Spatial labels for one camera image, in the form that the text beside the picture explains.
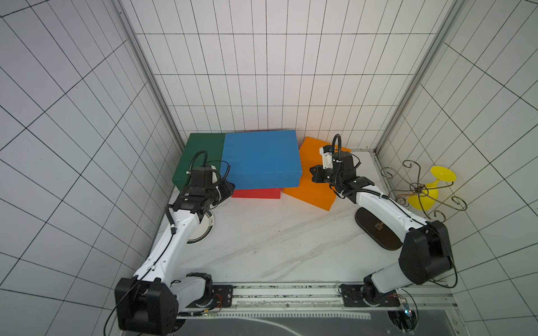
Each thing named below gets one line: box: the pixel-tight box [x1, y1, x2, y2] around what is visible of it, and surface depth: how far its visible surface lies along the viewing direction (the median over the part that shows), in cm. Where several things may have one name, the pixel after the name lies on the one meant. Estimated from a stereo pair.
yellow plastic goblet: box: [407, 166, 457, 212], surface depth 69 cm
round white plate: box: [186, 210, 215, 245], surface depth 89 cm
